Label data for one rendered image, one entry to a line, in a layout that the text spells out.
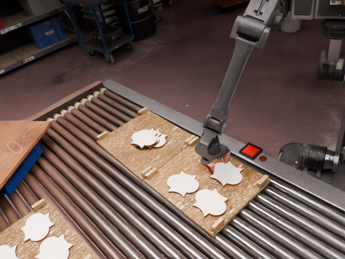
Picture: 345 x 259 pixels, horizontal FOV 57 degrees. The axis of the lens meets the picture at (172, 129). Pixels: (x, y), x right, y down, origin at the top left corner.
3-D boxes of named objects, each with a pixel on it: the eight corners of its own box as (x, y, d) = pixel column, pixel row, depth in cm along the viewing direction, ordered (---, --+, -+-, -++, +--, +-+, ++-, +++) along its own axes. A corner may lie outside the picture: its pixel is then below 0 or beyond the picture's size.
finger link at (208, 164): (203, 173, 138) (198, 156, 133) (214, 164, 141) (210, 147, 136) (214, 180, 133) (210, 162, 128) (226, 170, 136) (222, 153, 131)
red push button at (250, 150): (249, 146, 150) (249, 144, 149) (260, 151, 146) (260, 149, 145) (241, 153, 147) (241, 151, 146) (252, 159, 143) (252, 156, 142)
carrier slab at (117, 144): (148, 111, 184) (148, 109, 183) (198, 141, 158) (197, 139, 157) (96, 143, 169) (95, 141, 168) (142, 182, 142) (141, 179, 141)
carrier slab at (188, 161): (199, 141, 158) (198, 138, 157) (270, 181, 131) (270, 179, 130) (144, 182, 142) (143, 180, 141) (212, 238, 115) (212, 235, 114)
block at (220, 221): (221, 220, 119) (221, 215, 117) (225, 222, 118) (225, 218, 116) (210, 230, 116) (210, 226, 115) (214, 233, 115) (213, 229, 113)
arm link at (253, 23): (284, -4, 93) (251, -16, 95) (263, 41, 97) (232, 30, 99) (284, 15, 134) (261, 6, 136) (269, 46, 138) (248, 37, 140)
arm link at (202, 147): (229, 121, 122) (209, 112, 124) (218, 139, 114) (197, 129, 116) (221, 142, 131) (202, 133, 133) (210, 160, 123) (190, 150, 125)
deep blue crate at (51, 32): (58, 33, 553) (50, 11, 530) (68, 38, 526) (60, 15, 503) (31, 44, 532) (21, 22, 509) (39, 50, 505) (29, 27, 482)
